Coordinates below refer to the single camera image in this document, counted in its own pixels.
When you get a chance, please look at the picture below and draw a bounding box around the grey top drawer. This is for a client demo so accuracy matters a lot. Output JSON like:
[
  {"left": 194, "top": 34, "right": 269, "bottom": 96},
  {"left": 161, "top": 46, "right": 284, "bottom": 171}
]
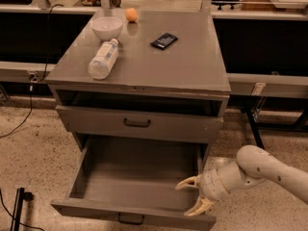
[{"left": 56, "top": 105, "right": 223, "bottom": 143}]

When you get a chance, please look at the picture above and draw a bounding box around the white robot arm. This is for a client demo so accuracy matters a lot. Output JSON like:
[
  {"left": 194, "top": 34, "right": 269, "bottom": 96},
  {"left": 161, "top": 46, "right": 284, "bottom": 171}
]
[{"left": 175, "top": 145, "right": 308, "bottom": 217}]

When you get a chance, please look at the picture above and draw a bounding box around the grey counter rail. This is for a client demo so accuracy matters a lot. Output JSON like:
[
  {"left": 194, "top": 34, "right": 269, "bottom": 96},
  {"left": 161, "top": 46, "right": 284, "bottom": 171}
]
[
  {"left": 0, "top": 62, "right": 55, "bottom": 83},
  {"left": 227, "top": 73, "right": 308, "bottom": 99}
]

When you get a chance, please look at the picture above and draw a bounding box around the orange fruit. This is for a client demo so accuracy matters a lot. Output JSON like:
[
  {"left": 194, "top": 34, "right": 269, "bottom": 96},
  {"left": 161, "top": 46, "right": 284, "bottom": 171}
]
[{"left": 125, "top": 8, "right": 138, "bottom": 23}]

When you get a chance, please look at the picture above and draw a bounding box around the grey counter rail right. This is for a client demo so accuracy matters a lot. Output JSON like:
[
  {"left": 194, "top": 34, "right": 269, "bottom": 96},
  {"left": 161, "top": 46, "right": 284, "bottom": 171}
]
[{"left": 227, "top": 73, "right": 308, "bottom": 99}]

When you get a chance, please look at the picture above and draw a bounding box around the clear plastic water bottle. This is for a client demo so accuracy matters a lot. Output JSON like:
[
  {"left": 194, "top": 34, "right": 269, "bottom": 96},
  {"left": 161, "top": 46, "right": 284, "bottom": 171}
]
[{"left": 88, "top": 38, "right": 118, "bottom": 80}]

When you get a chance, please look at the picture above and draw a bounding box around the white bowl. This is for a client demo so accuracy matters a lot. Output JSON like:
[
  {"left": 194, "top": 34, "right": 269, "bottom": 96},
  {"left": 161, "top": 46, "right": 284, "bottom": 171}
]
[{"left": 90, "top": 16, "right": 123, "bottom": 41}]

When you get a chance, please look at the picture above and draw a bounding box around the grey drawer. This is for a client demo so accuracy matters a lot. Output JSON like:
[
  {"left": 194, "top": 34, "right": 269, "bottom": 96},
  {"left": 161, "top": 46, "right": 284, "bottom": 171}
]
[
  {"left": 56, "top": 105, "right": 223, "bottom": 143},
  {"left": 51, "top": 136, "right": 216, "bottom": 231}
]

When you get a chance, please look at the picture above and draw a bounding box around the black stand bottom left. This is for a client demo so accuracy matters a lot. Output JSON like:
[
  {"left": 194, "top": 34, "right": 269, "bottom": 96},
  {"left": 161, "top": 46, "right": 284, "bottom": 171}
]
[{"left": 0, "top": 188, "right": 45, "bottom": 231}]

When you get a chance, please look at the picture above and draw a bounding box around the grey metal drawer cabinet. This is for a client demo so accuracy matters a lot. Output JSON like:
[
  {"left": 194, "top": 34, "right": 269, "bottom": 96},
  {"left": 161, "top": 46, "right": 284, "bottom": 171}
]
[{"left": 44, "top": 8, "right": 232, "bottom": 166}]

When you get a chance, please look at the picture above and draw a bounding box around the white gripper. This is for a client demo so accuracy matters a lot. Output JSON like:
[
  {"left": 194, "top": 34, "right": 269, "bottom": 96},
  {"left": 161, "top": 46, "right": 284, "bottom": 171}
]
[{"left": 175, "top": 162, "right": 246, "bottom": 217}]

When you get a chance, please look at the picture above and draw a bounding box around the black table leg right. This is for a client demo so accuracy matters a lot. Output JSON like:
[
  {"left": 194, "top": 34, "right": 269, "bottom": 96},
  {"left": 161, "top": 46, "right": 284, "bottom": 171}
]
[{"left": 242, "top": 108, "right": 265, "bottom": 149}]

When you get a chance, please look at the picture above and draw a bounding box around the grey counter rail left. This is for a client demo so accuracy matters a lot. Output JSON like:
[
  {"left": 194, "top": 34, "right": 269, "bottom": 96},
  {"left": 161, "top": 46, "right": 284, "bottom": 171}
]
[{"left": 0, "top": 62, "right": 55, "bottom": 83}]

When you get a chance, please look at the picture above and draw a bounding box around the black cable on left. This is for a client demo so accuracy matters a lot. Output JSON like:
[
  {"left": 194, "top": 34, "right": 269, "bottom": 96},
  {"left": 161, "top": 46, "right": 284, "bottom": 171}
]
[{"left": 0, "top": 3, "right": 65, "bottom": 140}]

